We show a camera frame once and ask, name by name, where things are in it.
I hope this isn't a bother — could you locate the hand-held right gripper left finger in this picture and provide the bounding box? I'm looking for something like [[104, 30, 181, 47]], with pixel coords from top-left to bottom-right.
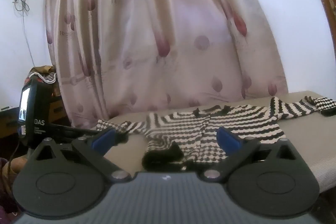
[[36, 127, 132, 183]]

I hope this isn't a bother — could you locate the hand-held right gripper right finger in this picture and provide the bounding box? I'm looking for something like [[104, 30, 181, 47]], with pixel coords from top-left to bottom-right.
[[200, 126, 299, 183]]

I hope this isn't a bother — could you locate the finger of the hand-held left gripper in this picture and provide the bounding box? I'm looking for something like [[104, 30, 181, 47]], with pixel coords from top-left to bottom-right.
[[49, 123, 100, 136]]

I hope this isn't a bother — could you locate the black white striped knit sweater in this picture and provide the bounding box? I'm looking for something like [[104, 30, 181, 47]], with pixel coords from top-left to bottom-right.
[[95, 96, 336, 171]]

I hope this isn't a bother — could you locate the person's left forearm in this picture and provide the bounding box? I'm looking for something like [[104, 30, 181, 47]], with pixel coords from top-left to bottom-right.
[[3, 156, 30, 181]]

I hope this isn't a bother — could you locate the brown wooden cabinet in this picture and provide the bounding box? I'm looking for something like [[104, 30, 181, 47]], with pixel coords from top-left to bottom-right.
[[49, 82, 71, 123]]

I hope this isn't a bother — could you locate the purple clothing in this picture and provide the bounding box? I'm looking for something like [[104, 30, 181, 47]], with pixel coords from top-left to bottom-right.
[[0, 158, 20, 217]]

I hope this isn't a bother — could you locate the pink leaf print curtain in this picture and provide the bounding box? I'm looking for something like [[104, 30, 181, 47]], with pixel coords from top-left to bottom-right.
[[44, 0, 289, 129]]

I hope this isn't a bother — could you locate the grey wall cable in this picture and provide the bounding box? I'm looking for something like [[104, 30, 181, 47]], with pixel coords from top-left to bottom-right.
[[13, 0, 35, 65]]

